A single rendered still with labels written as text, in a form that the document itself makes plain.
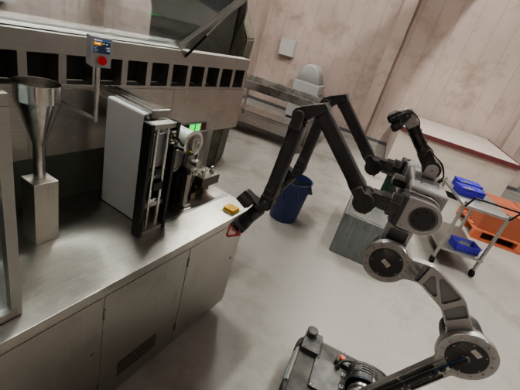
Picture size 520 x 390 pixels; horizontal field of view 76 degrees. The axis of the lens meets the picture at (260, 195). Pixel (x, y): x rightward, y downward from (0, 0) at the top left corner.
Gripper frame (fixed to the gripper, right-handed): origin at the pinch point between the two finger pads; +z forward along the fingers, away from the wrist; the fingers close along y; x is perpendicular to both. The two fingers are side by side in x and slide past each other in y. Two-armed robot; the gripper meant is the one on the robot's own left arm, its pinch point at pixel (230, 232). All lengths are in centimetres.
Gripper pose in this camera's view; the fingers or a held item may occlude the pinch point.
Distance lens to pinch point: 152.2
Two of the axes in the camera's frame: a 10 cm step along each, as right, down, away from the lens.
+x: 6.5, 7.6, 0.1
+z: -6.7, 5.7, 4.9
